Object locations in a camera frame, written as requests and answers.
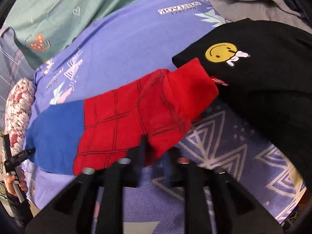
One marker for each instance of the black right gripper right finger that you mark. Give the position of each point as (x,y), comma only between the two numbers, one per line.
(214,200)

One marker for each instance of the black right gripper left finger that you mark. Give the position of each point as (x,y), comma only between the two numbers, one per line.
(93,201)

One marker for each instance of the red and blue pants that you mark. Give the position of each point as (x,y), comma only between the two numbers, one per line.
(97,131)

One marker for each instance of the black jacket left forearm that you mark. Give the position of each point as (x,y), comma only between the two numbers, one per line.
(21,211)

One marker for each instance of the grey clothing pile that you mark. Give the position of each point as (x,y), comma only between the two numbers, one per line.
(269,10)

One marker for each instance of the person's left hand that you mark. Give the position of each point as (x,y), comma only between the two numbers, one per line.
(9,183)

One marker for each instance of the red floral pillow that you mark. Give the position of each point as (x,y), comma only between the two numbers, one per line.
(18,113)

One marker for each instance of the grey plaid bed sheet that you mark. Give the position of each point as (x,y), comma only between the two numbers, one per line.
(13,67)

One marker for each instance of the black smiley sweatshirt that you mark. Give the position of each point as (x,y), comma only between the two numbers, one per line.
(263,72)

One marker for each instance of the green heart print blanket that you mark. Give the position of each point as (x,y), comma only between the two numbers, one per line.
(45,27)

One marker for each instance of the purple printed bed sheet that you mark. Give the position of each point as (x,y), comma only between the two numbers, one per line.
(136,40)

